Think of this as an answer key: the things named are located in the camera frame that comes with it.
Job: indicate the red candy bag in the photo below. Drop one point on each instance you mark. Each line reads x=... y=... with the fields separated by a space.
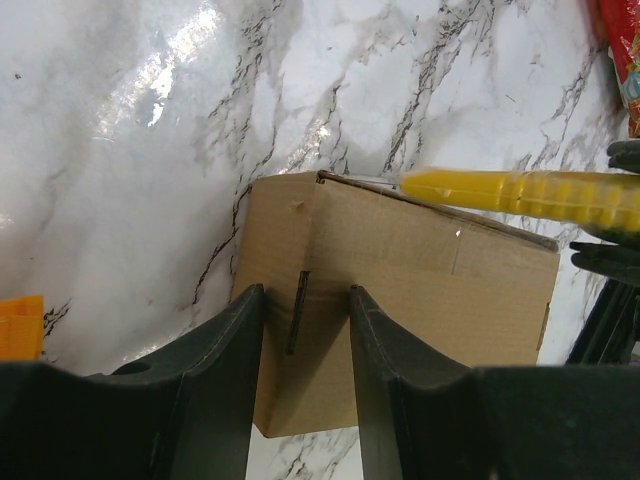
x=617 y=23

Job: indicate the yellow utility knife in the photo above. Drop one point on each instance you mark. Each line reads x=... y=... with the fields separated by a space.
x=603 y=201

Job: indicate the orange mango candy bag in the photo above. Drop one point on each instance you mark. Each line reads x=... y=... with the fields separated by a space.
x=21 y=328

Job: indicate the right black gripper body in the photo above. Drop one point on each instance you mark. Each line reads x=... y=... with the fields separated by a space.
x=611 y=330

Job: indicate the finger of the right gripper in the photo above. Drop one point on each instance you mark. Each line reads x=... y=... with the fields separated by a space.
x=624 y=155
x=612 y=261

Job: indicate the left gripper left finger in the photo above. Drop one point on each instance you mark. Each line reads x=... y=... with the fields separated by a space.
x=185 y=411

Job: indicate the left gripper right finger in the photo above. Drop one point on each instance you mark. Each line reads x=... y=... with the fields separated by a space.
x=422 y=415

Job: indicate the brown cardboard express box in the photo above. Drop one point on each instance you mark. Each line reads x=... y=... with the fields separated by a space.
x=477 y=290

